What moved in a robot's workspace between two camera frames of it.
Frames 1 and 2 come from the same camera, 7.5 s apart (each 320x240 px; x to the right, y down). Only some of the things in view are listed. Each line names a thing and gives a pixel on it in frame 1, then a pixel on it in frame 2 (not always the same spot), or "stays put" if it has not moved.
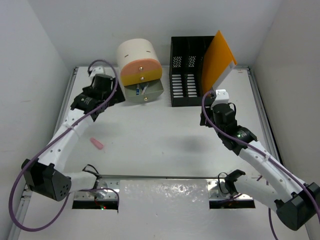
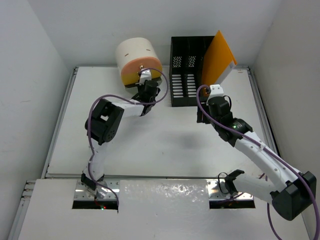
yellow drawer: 147,76 stays put
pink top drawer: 140,66 stays put
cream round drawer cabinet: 140,69 stays put
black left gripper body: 109,94 → 139,89
